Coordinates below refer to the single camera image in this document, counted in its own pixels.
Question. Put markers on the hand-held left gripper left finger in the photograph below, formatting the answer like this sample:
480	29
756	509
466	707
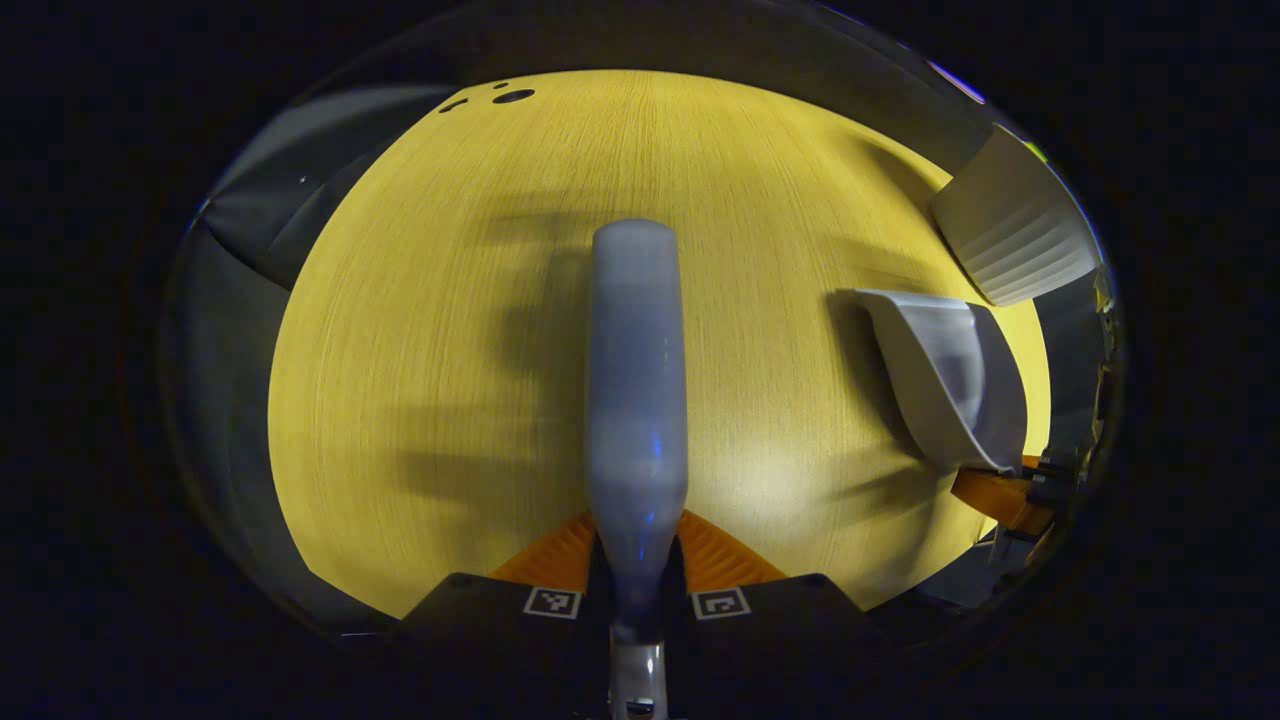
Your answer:
480	615

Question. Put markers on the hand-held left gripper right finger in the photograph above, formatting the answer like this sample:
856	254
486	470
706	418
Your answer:
790	615

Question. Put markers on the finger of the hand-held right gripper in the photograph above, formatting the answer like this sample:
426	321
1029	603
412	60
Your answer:
1000	497

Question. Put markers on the grey dustpan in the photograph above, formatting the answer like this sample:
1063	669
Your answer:
940	370

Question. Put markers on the white ribbed garbage bin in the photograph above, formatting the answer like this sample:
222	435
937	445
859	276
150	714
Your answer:
1010	230

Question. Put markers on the small grey broom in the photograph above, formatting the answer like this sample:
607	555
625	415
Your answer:
635	400

